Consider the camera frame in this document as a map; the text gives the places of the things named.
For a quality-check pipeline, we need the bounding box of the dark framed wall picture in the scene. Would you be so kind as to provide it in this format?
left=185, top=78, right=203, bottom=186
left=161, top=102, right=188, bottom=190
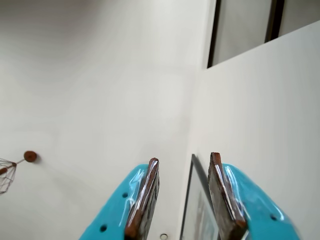
left=179, top=153, right=223, bottom=240

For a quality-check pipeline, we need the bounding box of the brown round ceiling mount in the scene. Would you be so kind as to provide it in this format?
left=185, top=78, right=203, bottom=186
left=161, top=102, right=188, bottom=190
left=23, top=150, right=38, bottom=163

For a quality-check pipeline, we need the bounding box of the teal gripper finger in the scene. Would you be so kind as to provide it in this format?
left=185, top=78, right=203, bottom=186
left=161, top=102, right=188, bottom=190
left=207, top=151, right=300, bottom=240
left=78, top=157, right=161, bottom=240

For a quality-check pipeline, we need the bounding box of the wire cage pendant lamp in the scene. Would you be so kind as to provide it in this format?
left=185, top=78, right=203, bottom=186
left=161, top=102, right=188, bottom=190
left=0, top=157, right=18, bottom=196

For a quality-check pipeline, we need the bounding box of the dark vertical door frame bar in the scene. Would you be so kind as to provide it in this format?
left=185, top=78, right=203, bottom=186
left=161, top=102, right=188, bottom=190
left=264, top=0, right=286, bottom=43

